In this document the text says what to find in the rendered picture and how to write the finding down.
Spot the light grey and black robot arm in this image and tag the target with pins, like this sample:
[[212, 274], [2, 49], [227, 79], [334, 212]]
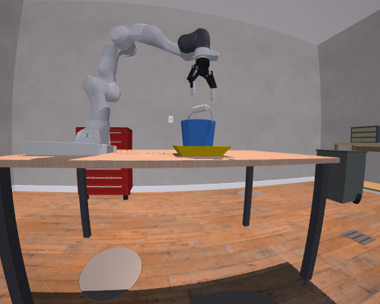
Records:
[[189, 47]]

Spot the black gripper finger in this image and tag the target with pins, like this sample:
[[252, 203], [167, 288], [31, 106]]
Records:
[[211, 82], [192, 78]]

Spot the yellow shallow tray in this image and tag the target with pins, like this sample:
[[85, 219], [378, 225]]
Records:
[[201, 150]]

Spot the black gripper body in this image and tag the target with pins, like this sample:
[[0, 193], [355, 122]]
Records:
[[203, 63]]

